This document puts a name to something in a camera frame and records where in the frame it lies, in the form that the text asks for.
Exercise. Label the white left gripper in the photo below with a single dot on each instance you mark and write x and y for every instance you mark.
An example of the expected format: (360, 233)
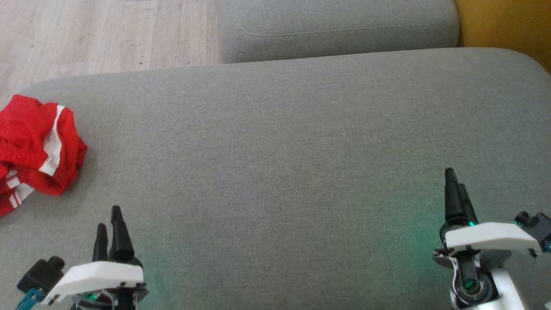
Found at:
(97, 275)

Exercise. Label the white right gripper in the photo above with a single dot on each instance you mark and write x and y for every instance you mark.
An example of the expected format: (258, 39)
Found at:
(490, 237)

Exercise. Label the red shorts with white band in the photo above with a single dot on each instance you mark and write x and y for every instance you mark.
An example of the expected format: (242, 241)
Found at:
(30, 129)

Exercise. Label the large yellow sofa back cushion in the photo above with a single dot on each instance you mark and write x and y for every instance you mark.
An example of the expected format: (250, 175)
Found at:
(508, 23)

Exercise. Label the grey sofa seat cushion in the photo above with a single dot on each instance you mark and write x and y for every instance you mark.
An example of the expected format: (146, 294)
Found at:
(335, 30)

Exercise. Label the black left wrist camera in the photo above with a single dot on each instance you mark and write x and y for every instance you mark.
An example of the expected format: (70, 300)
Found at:
(41, 271)

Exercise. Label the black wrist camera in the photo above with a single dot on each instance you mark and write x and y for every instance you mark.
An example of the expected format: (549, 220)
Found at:
(538, 224)
(41, 271)

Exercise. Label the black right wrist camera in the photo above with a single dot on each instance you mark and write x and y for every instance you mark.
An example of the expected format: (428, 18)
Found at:
(538, 224)

